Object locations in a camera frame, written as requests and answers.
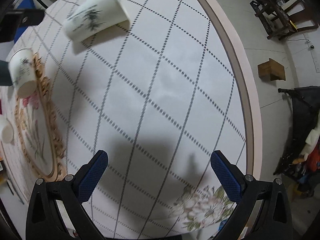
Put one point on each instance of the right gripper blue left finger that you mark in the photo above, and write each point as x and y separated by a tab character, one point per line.
44	220

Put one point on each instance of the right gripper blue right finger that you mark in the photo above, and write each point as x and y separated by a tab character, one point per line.
273	221

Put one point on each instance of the white bamboo print paper cup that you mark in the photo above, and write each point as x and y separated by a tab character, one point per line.
92	17

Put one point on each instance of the dark green cup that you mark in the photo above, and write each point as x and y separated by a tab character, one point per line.
5	78

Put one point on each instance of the plain white paper cup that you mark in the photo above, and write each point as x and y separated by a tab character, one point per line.
6	130

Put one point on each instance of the black folding cart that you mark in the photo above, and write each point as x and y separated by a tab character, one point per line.
300	160

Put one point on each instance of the small wooden stool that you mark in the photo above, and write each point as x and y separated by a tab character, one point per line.
271	69

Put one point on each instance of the floral grid tablecloth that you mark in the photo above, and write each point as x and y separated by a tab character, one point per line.
159	93

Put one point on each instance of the dark wooden chair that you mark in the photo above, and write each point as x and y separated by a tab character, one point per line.
282	23

